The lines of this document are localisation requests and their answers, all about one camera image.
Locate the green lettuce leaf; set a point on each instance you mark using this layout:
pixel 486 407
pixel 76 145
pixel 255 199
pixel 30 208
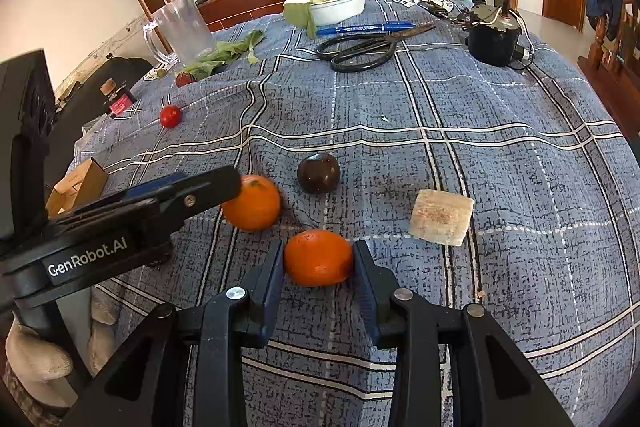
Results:
pixel 220 57

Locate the clear plastic pitcher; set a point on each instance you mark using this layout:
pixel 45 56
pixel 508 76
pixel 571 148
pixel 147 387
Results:
pixel 182 32

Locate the white oval bowl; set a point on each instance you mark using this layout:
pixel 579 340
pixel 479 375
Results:
pixel 340 9

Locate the wooden stair railing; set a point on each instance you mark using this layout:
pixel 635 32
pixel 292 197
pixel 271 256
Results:
pixel 600 57

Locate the small dark red fruit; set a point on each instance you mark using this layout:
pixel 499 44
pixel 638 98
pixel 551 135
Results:
pixel 184 80

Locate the blue marker pen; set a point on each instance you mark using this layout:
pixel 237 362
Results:
pixel 355 31
pixel 375 26

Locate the red cherry tomato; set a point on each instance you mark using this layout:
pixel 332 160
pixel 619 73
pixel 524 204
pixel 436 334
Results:
pixel 170 116

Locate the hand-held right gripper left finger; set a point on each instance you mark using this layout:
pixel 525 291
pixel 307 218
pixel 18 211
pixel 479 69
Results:
pixel 270 292

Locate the black chair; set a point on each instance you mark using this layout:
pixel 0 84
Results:
pixel 85 107

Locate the dark blue jacket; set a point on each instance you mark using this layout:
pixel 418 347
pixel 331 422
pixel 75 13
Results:
pixel 602 2

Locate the pale beige cloth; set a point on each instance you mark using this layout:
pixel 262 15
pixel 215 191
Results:
pixel 35 357

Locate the black metal scissors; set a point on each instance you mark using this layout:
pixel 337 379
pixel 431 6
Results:
pixel 395 38

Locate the smooth orange tangerine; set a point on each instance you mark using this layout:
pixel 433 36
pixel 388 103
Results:
pixel 255 207
pixel 318 257

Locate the folded green leaf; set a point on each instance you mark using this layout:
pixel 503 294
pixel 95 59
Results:
pixel 300 14

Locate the dark purple passion fruit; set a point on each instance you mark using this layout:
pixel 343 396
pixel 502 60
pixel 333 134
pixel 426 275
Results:
pixel 319 173

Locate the small red label bottle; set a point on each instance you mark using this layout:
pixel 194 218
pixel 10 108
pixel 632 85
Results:
pixel 119 99

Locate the brown cardboard box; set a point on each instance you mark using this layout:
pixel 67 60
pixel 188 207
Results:
pixel 90 179

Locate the black cylindrical motor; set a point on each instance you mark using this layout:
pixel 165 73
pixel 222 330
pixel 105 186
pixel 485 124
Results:
pixel 492 44

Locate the large peeled sugarcane piece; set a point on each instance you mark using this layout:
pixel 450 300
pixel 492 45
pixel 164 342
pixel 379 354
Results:
pixel 442 217

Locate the black metal tool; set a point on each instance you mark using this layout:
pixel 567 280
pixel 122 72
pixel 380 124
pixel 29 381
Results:
pixel 442 11

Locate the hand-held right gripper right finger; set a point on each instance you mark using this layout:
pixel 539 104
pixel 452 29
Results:
pixel 367 292

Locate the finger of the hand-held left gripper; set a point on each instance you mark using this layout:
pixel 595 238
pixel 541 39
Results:
pixel 155 187
pixel 200 194

